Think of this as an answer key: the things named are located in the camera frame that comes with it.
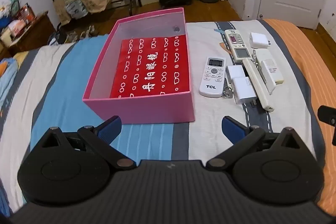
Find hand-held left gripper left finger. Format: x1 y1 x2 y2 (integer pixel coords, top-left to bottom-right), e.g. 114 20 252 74
31 115 137 171

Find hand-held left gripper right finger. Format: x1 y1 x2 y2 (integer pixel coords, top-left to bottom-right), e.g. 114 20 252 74
205 115 309 170

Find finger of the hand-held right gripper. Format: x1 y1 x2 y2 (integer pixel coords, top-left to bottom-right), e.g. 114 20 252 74
317 105 336 147

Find silver keys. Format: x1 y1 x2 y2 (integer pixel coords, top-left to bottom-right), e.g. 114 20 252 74
222 85 234 98

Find large white charger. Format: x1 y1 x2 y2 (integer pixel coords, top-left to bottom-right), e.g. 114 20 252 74
231 76 258 108

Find pink cardboard box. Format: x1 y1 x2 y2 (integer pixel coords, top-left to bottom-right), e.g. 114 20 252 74
82 7 196 125

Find white remote with grey buttons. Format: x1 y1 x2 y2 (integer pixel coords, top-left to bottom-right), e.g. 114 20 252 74
199 56 227 98

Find long plain white remote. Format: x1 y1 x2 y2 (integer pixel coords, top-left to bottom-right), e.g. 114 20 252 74
242 58 275 112

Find small white charger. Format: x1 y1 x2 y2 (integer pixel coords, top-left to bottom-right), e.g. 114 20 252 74
226 65 246 83

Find small white labelled remote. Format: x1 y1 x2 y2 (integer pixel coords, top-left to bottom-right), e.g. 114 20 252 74
261 59 284 84

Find red printed paper bag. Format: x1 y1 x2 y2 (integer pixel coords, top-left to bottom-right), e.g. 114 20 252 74
110 35 191 99

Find cream white remote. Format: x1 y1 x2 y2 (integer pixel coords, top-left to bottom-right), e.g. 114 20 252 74
256 49 277 94

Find white remote with small display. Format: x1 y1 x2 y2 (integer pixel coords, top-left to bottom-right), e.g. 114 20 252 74
224 29 249 63

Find white cube charger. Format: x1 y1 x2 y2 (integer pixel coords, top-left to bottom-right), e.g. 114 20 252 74
249 32 272 49

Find pair of shoes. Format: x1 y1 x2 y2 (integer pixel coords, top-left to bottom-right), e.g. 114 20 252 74
67 25 95 41

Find black backpack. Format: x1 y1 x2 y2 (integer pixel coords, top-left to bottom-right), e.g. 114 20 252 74
49 23 67 45

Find blue cloth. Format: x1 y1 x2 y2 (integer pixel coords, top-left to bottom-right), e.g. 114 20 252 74
0 57 19 114

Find wooden nightstand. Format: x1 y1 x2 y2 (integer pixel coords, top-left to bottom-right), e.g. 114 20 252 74
0 11 57 56

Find printed plastic bag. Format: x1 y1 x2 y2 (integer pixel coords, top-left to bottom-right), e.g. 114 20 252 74
65 0 88 20

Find small brown paper bag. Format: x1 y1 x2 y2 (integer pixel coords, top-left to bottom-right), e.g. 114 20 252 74
52 0 71 24

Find white tissue box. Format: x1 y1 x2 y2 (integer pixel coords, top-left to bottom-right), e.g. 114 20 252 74
1 21 27 46

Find metal key ring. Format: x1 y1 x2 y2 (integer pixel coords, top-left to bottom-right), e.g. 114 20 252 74
251 49 263 75

